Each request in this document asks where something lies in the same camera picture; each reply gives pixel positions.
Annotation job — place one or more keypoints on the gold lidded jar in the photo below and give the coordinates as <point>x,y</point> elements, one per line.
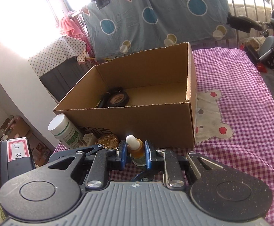
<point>108,141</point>

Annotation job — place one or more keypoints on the white power adapter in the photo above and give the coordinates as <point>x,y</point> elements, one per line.
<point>88,140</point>

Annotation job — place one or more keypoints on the pink checkered bed cloth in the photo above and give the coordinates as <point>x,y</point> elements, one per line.
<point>235,114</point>

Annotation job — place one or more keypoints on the baby stroller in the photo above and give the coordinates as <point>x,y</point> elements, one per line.
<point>265,53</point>

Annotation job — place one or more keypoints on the blue patterned hanging sheet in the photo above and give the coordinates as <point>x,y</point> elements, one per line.
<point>129,26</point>

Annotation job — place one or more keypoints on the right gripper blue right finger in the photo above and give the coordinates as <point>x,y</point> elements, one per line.
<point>150,155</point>

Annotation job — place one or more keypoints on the black electrical tape roll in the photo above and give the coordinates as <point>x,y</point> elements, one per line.
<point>119,99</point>

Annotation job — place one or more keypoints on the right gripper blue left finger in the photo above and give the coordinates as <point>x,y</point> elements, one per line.
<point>121,155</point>

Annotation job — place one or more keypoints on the black cylindrical tube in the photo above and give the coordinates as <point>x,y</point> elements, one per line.
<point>102,103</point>

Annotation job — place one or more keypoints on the polka dot cloth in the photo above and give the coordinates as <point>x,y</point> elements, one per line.
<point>58,52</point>

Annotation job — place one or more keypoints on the brown cardboard box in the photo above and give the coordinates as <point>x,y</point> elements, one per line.
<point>162,88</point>

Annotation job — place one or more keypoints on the small black pouch object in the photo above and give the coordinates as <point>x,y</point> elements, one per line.
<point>115,90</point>

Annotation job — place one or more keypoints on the white green label bottle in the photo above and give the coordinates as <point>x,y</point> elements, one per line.
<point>65,131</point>

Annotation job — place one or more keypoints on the green dropper bottle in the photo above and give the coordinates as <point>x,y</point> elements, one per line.
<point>136,150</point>

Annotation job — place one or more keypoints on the dark wooden cabinet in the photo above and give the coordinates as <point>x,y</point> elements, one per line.
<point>61,79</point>

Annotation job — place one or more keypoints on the black tracker device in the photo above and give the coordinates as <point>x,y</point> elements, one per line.
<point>15,159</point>

